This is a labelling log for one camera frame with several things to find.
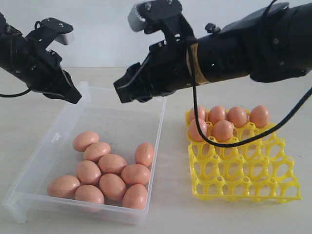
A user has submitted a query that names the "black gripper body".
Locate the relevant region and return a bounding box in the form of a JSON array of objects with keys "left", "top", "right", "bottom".
[{"left": 14, "top": 48, "right": 66, "bottom": 97}]

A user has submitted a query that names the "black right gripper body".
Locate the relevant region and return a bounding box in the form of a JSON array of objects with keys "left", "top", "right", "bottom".
[{"left": 136, "top": 40, "right": 194, "bottom": 100}]

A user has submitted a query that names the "brown egg placed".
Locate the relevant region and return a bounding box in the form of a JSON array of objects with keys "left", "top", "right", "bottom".
[
  {"left": 188, "top": 105, "right": 206, "bottom": 122},
  {"left": 208, "top": 105, "right": 227, "bottom": 125},
  {"left": 227, "top": 107, "right": 248, "bottom": 128}
]

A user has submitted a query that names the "clear plastic bin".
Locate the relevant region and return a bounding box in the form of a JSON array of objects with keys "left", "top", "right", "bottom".
[{"left": 3, "top": 82, "right": 167, "bottom": 225}]

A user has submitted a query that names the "brown egg row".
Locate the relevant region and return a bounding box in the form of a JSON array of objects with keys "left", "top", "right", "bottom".
[{"left": 212, "top": 120, "right": 234, "bottom": 142}]

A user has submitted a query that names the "brown egg corner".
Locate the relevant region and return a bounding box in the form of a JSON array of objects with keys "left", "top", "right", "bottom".
[{"left": 249, "top": 105, "right": 270, "bottom": 128}]

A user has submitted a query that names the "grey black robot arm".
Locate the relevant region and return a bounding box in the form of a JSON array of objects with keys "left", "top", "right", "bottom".
[{"left": 0, "top": 15, "right": 81, "bottom": 104}]

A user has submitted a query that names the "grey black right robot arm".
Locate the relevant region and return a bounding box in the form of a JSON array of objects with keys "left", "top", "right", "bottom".
[{"left": 114, "top": 0, "right": 312, "bottom": 103}]

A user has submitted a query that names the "yellow plastic egg tray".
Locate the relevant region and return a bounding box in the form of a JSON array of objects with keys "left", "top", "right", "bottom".
[{"left": 188, "top": 133, "right": 302, "bottom": 203}]

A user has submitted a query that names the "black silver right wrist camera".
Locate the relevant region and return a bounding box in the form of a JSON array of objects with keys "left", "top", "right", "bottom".
[{"left": 127, "top": 0, "right": 195, "bottom": 46}]

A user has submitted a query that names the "black right camera cable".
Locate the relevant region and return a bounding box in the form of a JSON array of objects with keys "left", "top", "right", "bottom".
[{"left": 185, "top": 0, "right": 312, "bottom": 148}]

